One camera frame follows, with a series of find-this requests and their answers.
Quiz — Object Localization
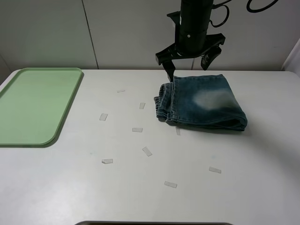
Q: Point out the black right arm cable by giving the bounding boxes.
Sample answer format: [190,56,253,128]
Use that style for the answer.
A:
[210,0,278,28]

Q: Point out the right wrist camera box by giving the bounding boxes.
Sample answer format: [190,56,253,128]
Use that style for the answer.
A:
[166,11,181,27]

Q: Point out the light green plastic tray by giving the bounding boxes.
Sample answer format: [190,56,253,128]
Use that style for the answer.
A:
[0,68,83,148]

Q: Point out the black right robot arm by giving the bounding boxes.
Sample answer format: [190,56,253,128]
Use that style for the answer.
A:
[156,0,225,82]

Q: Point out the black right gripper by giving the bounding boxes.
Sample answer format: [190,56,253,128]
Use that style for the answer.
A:
[156,29,225,82]

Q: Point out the children's blue denim shorts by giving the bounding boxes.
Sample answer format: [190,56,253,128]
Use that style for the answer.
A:
[154,75,248,131]

